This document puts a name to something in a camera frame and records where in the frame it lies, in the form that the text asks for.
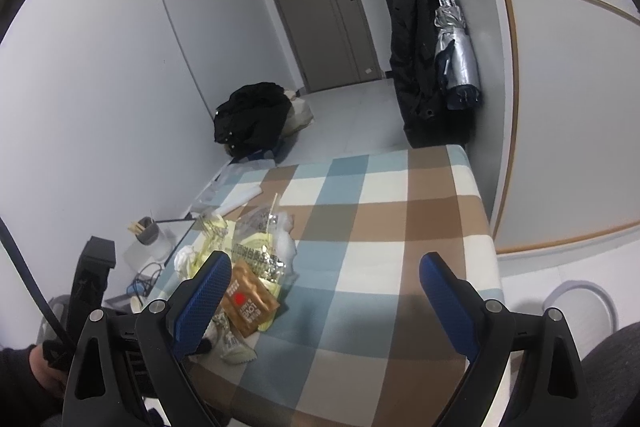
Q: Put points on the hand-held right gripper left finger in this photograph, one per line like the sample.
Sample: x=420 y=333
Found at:
x=205 y=297

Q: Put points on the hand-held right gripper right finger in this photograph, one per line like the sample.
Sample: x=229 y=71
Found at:
x=445 y=302

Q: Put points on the yellow printed wrapper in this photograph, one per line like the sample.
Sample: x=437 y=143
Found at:
x=260 y=242

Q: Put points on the clear printed wrapper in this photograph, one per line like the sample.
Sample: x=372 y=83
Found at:
x=265 y=219

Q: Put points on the person's left forearm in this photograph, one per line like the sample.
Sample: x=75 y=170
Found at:
x=20 y=402

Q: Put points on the person's left hand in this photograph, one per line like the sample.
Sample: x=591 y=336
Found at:
x=42 y=372

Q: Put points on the crumpled white tissue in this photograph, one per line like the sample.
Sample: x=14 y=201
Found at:
x=187 y=259

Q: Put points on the brown sachet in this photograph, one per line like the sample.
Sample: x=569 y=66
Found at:
x=247 y=302

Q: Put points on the white round container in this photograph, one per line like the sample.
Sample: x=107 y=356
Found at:
x=145 y=254

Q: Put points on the grey cup with sticks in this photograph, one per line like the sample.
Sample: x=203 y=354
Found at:
x=148 y=231

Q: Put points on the small white wrapper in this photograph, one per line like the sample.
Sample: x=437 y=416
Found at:
x=235 y=347

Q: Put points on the crumpled clear yellow wrapper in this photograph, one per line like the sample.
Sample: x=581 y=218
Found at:
x=215 y=227

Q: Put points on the checked blanket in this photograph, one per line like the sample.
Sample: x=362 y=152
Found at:
x=380 y=257

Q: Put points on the white plastic sheet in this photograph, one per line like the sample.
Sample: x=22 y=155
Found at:
x=230 y=192

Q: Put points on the wooden skewer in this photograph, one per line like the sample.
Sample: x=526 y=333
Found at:
x=273 y=212

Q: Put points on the person's grey trouser leg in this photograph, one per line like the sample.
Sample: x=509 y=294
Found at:
x=615 y=382

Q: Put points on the black jacket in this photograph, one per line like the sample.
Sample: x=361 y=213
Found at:
x=250 y=112

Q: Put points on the beige bag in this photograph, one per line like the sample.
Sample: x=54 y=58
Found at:
x=300 y=117

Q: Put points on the white wardrobe with wooden trim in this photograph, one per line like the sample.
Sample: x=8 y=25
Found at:
x=565 y=107

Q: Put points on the silver folded umbrella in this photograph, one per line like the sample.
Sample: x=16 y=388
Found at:
x=455 y=57

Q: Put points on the black hanging coat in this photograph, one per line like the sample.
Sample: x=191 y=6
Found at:
x=415 y=57

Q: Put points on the grey brown door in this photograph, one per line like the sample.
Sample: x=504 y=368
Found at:
x=310 y=7

